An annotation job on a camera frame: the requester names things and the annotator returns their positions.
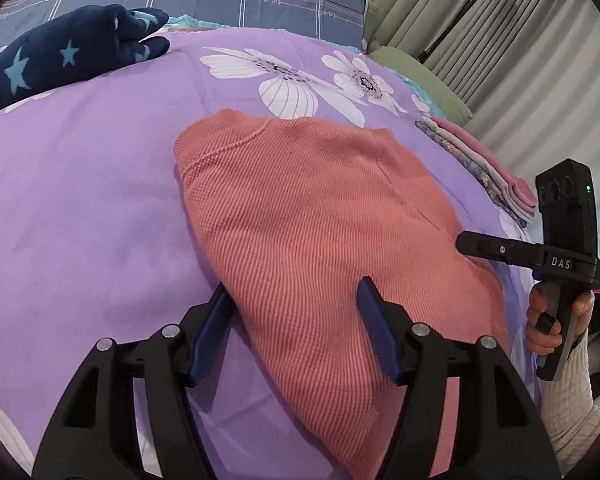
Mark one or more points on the green pillow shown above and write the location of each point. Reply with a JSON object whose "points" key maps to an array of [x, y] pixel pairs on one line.
{"points": [[420, 80]]}

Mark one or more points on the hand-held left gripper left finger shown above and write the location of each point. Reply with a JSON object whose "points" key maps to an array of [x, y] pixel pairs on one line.
{"points": [[207, 340]]}

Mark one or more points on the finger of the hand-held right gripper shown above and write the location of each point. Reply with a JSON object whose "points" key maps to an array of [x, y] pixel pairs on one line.
{"points": [[490, 247]]}

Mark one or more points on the pink folded garment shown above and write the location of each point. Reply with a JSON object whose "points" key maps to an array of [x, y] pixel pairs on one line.
{"points": [[495, 165]]}

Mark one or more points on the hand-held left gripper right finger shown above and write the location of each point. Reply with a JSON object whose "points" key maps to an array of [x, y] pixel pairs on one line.
{"points": [[377, 330]]}

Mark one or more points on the person's right forearm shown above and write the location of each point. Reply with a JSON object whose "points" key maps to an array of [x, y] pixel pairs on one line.
{"points": [[575, 410]]}

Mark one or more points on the person's right hand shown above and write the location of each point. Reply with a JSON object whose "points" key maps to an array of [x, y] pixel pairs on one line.
{"points": [[542, 337]]}

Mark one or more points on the orange knit sweater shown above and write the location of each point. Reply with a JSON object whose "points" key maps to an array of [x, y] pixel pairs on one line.
{"points": [[305, 220]]}

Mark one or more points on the beige curtain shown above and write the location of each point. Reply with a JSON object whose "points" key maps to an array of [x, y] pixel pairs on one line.
{"points": [[545, 85]]}

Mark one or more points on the purple floral bed sheet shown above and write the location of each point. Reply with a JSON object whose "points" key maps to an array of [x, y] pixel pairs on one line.
{"points": [[80, 185]]}

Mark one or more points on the navy star print plush garment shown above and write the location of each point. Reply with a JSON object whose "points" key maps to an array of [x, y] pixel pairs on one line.
{"points": [[55, 55]]}

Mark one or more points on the stack of folded pink clothes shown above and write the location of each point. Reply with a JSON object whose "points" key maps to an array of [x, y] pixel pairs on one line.
{"points": [[480, 175]]}

